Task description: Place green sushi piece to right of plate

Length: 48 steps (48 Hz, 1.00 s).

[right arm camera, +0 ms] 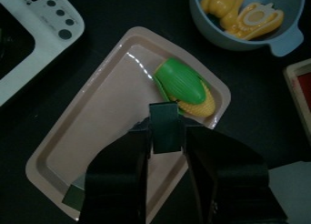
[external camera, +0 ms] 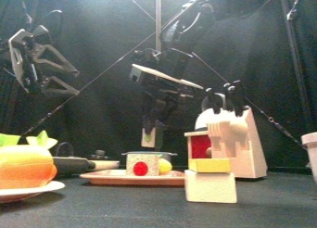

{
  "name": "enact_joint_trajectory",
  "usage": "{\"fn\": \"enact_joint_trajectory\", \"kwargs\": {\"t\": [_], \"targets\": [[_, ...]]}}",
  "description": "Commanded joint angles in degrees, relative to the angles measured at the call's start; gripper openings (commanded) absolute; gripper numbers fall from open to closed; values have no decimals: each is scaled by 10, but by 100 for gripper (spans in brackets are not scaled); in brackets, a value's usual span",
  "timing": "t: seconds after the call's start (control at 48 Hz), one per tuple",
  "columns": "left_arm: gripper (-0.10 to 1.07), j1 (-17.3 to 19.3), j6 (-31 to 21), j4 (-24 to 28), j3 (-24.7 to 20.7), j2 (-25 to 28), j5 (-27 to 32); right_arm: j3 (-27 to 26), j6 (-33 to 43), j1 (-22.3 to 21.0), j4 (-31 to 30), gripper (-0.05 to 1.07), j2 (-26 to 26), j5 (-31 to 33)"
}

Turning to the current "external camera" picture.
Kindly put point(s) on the small blue toy pot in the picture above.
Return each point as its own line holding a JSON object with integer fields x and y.
{"x": 169, "y": 154}

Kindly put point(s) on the grey left wrist camera bracket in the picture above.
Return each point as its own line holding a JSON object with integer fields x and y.
{"x": 15, "y": 65}

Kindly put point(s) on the white cup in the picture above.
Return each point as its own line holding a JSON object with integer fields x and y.
{"x": 311, "y": 154}

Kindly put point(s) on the black frame post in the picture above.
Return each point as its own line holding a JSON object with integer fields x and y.
{"x": 293, "y": 52}

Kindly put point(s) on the white tray black inside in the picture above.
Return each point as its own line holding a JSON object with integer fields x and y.
{"x": 74, "y": 167}

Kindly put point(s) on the white container with items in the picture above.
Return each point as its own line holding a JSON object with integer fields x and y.
{"x": 253, "y": 151}

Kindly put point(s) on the yellow green toy star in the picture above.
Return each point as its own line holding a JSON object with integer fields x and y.
{"x": 9, "y": 139}

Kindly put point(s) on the white round plate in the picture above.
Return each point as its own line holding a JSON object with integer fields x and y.
{"x": 37, "y": 190}

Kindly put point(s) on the orange toy food piece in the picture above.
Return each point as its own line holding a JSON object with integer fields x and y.
{"x": 25, "y": 167}

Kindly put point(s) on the green toy leaf piece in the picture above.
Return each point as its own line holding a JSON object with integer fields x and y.
{"x": 42, "y": 139}

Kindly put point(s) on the green maki sushi piece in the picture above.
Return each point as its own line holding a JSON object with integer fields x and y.
{"x": 150, "y": 139}

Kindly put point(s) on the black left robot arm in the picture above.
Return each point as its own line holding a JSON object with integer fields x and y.
{"x": 53, "y": 21}

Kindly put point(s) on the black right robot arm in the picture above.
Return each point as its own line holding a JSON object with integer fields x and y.
{"x": 194, "y": 24}

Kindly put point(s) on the black toy frying pan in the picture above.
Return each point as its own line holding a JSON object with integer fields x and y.
{"x": 105, "y": 165}

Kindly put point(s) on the metal frame pole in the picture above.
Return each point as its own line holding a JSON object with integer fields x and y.
{"x": 158, "y": 18}

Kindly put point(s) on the pink rectangular plate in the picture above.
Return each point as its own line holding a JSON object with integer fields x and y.
{"x": 108, "y": 177}

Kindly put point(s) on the yellow green toy fruit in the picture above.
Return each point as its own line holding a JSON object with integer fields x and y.
{"x": 165, "y": 167}

